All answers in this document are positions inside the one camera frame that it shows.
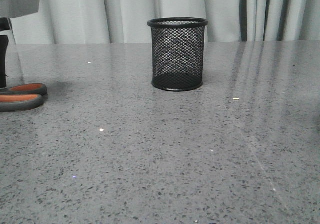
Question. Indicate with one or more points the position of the grey curtain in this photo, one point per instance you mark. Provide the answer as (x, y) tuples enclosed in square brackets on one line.
[(125, 21)]

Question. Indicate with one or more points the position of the black mesh pen bucket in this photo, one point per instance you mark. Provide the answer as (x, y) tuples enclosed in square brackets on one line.
[(177, 52)]

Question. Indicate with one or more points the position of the grey and orange scissors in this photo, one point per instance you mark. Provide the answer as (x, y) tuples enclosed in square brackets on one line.
[(22, 97)]

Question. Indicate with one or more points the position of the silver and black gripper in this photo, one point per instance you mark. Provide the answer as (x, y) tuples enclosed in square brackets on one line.
[(12, 9)]

